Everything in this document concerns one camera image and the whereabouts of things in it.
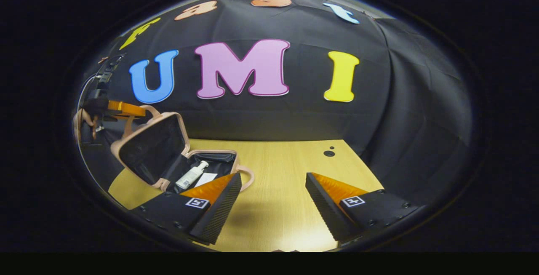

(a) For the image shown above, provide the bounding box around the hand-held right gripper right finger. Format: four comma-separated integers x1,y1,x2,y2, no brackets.
305,172,422,242

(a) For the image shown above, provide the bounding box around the black backdrop cloth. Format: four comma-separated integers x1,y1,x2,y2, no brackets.
78,0,474,204

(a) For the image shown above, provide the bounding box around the thin gripper cable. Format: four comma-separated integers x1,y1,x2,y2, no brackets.
77,74,101,113

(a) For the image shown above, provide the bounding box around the pink suitcase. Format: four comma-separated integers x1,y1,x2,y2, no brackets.
110,106,256,194

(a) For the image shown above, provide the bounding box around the white squeeze tube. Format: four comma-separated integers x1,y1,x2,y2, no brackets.
195,173,219,188

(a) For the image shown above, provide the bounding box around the white pump bottle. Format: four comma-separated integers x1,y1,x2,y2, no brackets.
175,160,210,190

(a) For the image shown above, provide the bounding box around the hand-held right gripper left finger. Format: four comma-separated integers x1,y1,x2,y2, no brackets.
131,172,243,245

